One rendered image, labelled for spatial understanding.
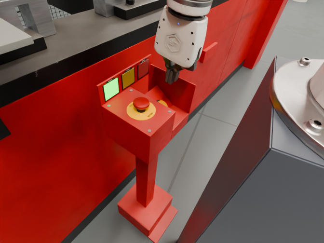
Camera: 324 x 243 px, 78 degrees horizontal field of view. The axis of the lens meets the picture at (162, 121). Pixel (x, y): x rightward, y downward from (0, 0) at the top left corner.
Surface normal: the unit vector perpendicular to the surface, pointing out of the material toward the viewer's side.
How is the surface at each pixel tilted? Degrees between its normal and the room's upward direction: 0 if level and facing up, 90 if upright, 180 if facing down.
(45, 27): 90
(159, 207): 0
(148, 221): 0
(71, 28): 0
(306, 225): 90
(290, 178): 90
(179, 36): 91
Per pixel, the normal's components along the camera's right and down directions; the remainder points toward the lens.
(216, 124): 0.08, -0.68
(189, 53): -0.48, 0.60
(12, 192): 0.79, 0.49
